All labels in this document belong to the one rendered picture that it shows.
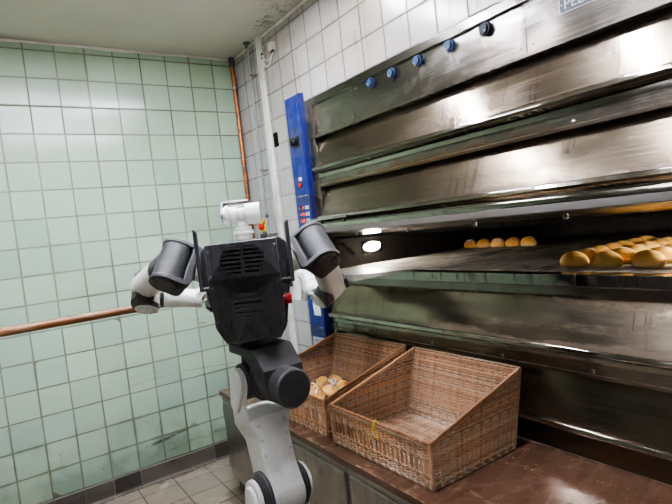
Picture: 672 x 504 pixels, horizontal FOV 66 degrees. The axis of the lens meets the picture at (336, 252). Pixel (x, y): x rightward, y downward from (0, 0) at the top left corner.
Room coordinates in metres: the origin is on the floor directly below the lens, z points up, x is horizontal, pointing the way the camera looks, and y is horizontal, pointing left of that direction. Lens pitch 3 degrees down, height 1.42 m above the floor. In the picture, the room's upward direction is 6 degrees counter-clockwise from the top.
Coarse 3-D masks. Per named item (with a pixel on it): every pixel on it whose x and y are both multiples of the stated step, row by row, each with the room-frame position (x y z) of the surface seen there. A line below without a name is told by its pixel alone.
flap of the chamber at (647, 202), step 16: (656, 192) 1.27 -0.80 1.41; (512, 208) 1.62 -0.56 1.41; (528, 208) 1.57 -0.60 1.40; (544, 208) 1.53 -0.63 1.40; (560, 208) 1.48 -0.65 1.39; (576, 208) 1.44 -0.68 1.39; (592, 208) 1.41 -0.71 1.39; (608, 208) 1.41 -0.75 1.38; (624, 208) 1.40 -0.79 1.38; (640, 208) 1.40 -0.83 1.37; (656, 208) 1.40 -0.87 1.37; (368, 224) 2.23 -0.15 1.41; (384, 224) 2.14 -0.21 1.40; (400, 224) 2.06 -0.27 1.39; (416, 224) 1.98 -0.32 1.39; (432, 224) 1.97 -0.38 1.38; (448, 224) 1.97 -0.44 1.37; (464, 224) 1.96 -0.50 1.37; (480, 224) 1.95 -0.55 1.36
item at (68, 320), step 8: (96, 312) 1.81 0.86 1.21; (104, 312) 1.82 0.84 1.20; (112, 312) 1.84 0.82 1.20; (120, 312) 1.85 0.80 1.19; (128, 312) 1.87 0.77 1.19; (48, 320) 1.73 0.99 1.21; (56, 320) 1.74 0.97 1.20; (64, 320) 1.75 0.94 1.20; (72, 320) 1.76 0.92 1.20; (80, 320) 1.78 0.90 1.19; (88, 320) 1.80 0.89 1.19; (0, 328) 1.65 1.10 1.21; (8, 328) 1.66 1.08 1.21; (16, 328) 1.67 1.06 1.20; (24, 328) 1.68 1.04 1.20; (32, 328) 1.70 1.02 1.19; (40, 328) 1.71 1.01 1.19; (48, 328) 1.73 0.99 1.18; (0, 336) 1.65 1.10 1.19
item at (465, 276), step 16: (400, 272) 2.31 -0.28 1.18; (416, 272) 2.22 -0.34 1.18; (432, 272) 2.14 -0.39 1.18; (448, 272) 2.07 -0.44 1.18; (464, 272) 2.00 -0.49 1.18; (480, 272) 1.94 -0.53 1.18; (496, 272) 1.89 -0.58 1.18; (512, 272) 1.84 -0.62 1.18; (528, 272) 1.79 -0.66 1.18; (544, 272) 1.75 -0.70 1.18; (560, 272) 1.70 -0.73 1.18; (576, 272) 1.66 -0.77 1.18; (592, 272) 1.62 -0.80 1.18; (608, 272) 1.58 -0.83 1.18; (624, 272) 1.55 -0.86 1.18; (624, 288) 1.50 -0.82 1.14; (640, 288) 1.46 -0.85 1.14; (656, 288) 1.42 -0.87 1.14
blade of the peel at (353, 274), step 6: (342, 270) 2.65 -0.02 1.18; (348, 270) 2.61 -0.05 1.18; (354, 270) 2.58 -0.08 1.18; (360, 270) 2.54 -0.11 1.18; (366, 270) 2.50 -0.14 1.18; (372, 270) 2.47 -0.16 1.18; (378, 270) 2.44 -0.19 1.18; (384, 270) 2.40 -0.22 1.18; (390, 270) 2.37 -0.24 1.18; (396, 270) 2.34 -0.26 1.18; (402, 270) 2.28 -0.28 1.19; (408, 270) 2.30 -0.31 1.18; (348, 276) 2.15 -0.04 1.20; (354, 276) 2.13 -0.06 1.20; (360, 276) 2.15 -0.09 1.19; (366, 276) 2.16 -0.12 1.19; (372, 276) 2.18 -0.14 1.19; (378, 276) 2.20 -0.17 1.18
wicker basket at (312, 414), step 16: (336, 336) 2.71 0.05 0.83; (352, 336) 2.60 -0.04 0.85; (304, 352) 2.60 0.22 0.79; (336, 352) 2.69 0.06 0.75; (352, 352) 2.58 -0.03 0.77; (368, 352) 2.48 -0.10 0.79; (384, 352) 2.38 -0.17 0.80; (400, 352) 2.27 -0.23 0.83; (304, 368) 2.60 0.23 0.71; (320, 368) 2.66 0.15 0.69; (336, 368) 2.66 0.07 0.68; (352, 368) 2.56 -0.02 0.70; (368, 368) 2.46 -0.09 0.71; (352, 384) 2.10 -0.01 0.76; (320, 400) 2.03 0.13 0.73; (304, 416) 2.16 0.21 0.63; (320, 416) 2.06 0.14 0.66; (320, 432) 2.06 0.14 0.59
